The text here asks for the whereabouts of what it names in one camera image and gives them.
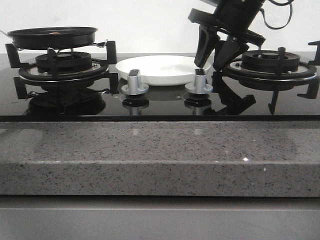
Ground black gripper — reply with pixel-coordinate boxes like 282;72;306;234
188;0;265;71

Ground white round plate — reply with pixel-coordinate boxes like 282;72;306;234
115;55;198;86

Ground black frying pan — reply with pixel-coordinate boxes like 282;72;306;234
7;26;98;50

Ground fried egg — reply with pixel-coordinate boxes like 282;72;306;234
49;31;61;35

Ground silver stove knob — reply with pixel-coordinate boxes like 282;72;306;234
184;68;213;95
121;69;149;96

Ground black burner with pan support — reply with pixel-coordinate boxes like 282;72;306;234
5;40;119;99

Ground black glass gas cooktop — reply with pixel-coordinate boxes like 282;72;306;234
0;53;320;122

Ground grey cabinet front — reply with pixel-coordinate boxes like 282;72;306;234
0;196;320;240

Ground black cable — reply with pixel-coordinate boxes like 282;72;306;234
259;0;295;30

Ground wire pan reducer ring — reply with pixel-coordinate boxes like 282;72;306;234
11;39;109;54

